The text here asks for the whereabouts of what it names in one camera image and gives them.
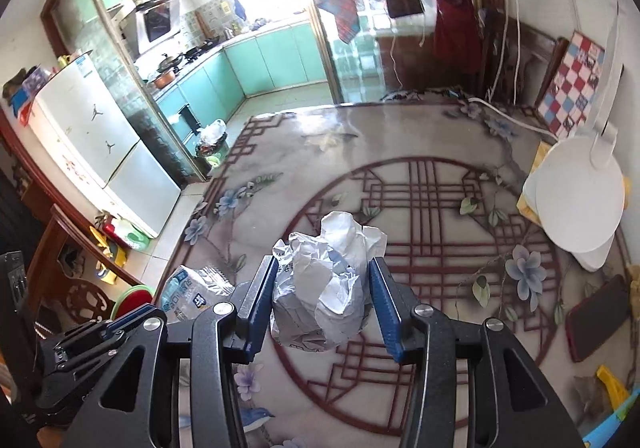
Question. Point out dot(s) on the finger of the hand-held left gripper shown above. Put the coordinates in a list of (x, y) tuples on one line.
[(135, 317)]

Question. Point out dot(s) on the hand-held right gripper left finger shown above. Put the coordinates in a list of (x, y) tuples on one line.
[(260, 303)]

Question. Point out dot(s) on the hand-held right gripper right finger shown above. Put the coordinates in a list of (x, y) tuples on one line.
[(387, 308)]

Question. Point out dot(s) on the red bucket with green rim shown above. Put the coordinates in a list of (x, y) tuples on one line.
[(132, 303)]

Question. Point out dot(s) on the blue white plastic wrapper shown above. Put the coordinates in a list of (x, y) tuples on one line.
[(192, 290)]

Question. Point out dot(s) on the white paper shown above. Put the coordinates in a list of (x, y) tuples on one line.
[(325, 288)]

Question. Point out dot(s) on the carved wooden chair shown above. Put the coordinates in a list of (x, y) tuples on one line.
[(85, 288)]

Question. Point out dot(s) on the green plastic bottle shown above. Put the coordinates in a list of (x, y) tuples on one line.
[(134, 235)]

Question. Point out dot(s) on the green kitchen bin with bag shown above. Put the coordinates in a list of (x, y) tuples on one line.
[(212, 143)]

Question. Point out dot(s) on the printed floral tablecloth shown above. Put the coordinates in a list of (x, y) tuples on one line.
[(425, 138)]

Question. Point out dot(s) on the yellow envelope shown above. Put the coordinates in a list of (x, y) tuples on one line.
[(532, 178)]

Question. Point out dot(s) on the white refrigerator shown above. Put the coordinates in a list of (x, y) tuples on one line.
[(85, 128)]

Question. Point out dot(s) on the dark smartphone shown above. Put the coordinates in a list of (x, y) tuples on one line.
[(595, 318)]

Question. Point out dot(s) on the white desk lamp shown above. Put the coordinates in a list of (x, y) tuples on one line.
[(575, 198)]

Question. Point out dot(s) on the yellow toy piece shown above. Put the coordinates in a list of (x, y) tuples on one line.
[(612, 385)]

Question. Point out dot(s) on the orange cooking pot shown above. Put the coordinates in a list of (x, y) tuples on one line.
[(164, 79)]

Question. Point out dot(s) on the teal kitchen cabinets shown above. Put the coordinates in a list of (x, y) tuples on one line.
[(270, 58)]

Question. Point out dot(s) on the black wok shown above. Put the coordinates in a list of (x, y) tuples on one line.
[(170, 62)]

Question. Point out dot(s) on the blue toy tray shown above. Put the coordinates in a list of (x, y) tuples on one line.
[(627, 418)]

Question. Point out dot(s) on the red blue checkered board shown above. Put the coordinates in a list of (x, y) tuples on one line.
[(570, 83)]

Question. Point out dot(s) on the red garment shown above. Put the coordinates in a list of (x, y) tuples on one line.
[(455, 23)]

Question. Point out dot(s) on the range hood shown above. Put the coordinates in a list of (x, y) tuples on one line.
[(152, 23)]

